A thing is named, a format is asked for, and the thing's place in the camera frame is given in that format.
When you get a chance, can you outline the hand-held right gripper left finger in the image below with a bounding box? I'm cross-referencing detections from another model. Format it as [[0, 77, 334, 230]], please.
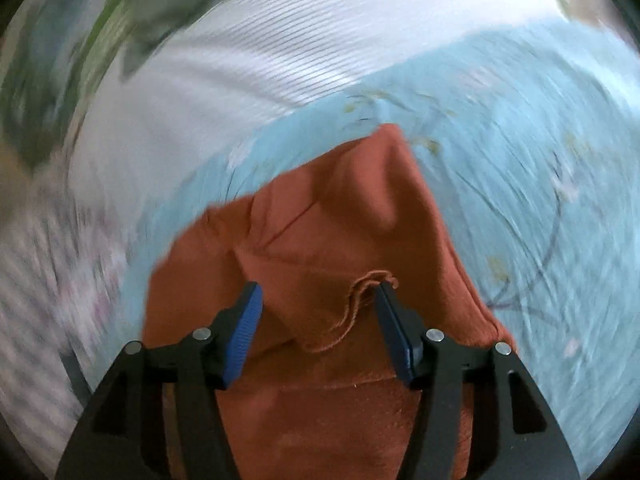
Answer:
[[54, 281, 264, 480]]

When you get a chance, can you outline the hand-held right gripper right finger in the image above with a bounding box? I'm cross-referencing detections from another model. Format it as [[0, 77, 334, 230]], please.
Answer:
[[374, 281, 581, 480]]

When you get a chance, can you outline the orange cloth garment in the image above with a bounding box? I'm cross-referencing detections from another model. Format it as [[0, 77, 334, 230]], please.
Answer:
[[142, 123, 518, 480]]

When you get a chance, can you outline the light blue floral bed sheet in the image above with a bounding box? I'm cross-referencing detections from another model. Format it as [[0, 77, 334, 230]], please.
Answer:
[[82, 19, 640, 468]]

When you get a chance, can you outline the green patterned cloth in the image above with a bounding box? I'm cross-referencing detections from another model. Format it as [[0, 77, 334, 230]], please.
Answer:
[[0, 0, 281, 176]]

